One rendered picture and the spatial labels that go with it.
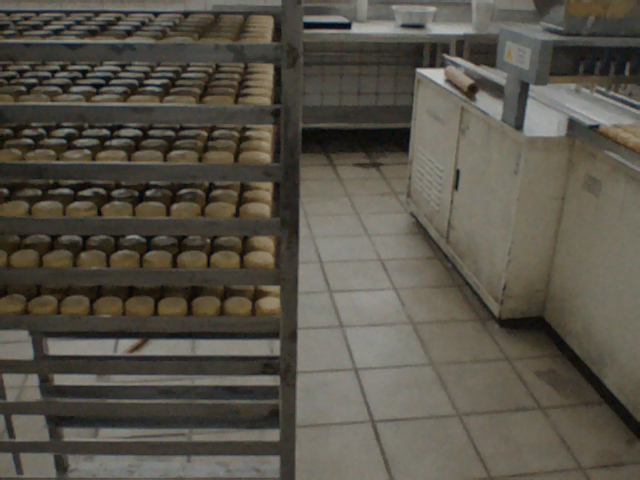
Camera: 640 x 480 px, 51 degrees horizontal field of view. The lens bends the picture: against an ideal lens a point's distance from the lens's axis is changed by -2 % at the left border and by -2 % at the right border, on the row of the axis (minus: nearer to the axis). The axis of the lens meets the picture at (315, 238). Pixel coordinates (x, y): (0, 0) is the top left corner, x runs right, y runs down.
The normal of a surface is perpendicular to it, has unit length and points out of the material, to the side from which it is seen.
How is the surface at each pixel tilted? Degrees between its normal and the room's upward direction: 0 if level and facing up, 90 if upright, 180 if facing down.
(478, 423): 0
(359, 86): 90
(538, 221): 90
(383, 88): 90
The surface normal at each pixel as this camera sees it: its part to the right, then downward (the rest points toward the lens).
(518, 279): 0.18, 0.41
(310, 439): 0.03, -0.91
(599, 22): 0.15, 0.76
